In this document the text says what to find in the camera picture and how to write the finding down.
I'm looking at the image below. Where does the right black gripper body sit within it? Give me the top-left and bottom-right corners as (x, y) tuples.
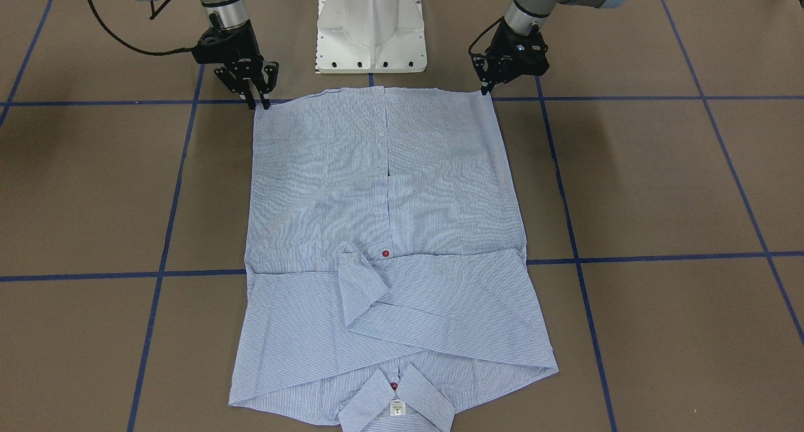
(192, 21), (279, 97)

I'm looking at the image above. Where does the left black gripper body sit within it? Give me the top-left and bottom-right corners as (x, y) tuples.
(471, 18), (550, 89)

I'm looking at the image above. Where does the light blue striped shirt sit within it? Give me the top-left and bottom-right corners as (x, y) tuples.
(229, 87), (559, 431)

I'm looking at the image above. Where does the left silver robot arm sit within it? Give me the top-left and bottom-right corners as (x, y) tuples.
(468, 0), (626, 95)

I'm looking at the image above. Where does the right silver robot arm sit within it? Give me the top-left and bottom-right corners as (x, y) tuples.
(136, 0), (279, 111)

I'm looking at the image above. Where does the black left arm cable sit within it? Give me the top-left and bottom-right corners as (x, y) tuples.
(469, 18), (506, 62)

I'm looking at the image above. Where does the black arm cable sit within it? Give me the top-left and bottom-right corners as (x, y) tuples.
(83, 0), (202, 57)
(469, 18), (506, 62)

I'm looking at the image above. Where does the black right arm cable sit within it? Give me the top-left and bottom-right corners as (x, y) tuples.
(83, 0), (202, 57)

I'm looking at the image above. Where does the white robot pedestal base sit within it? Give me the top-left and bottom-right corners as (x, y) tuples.
(315, 0), (428, 74)

